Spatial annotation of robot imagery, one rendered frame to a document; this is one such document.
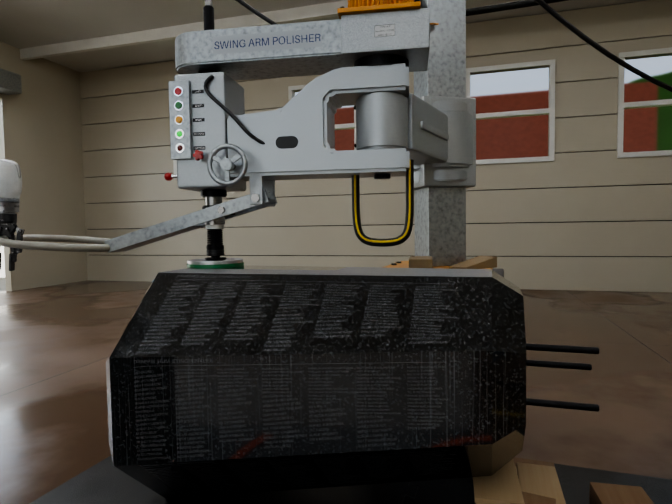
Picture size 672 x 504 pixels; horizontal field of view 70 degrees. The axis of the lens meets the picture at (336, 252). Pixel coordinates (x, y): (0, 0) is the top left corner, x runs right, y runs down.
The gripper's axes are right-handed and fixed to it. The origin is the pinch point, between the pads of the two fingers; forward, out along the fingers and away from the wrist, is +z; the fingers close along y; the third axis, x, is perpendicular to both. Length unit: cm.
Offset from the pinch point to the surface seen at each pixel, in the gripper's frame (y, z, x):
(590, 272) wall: 557, 27, 429
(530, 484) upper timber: 188, 45, -81
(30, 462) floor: 13, 84, -2
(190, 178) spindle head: 76, -39, -24
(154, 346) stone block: 75, 14, -62
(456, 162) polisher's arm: 187, -57, 3
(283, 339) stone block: 114, 7, -74
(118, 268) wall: -191, 104, 739
